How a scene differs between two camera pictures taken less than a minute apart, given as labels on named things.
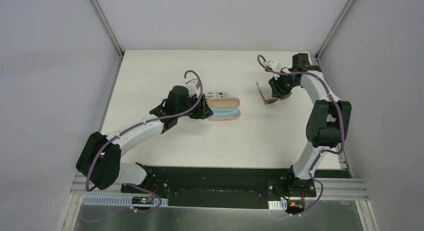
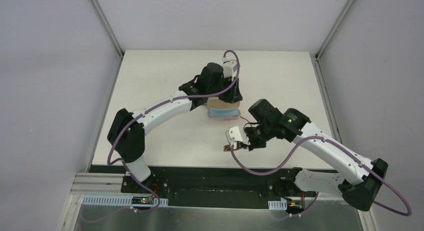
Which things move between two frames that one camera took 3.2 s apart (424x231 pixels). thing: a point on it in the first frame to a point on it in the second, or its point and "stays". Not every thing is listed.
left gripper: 202,108 to 230,95
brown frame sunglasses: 268,101 to 228,148
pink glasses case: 224,109 stays
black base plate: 225,188 stays
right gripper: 278,90 to 253,145
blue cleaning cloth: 221,112 stays
